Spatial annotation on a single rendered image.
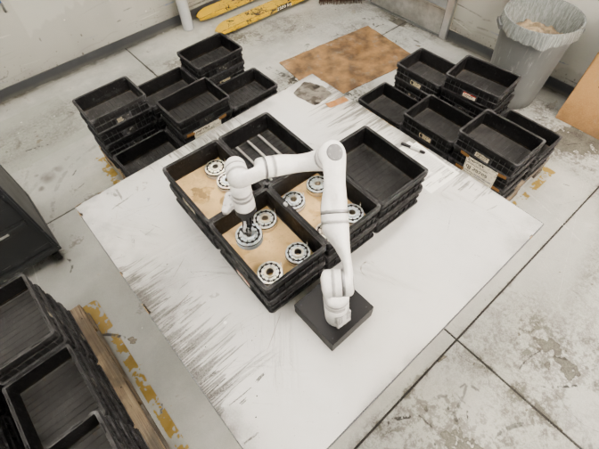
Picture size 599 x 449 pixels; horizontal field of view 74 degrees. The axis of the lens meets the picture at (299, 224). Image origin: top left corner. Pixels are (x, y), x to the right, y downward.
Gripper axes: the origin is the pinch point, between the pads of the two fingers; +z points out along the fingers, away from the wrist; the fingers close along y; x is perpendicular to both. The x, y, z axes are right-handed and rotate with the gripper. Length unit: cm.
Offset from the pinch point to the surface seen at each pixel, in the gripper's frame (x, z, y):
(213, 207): 22.4, 16.6, 21.9
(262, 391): -8, 30, -51
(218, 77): 57, 52, 170
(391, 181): -58, 17, 42
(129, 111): 106, 46, 120
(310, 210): -21.3, 16.9, 22.5
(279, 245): -9.5, 16.9, 3.6
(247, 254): 3.3, 16.8, -1.6
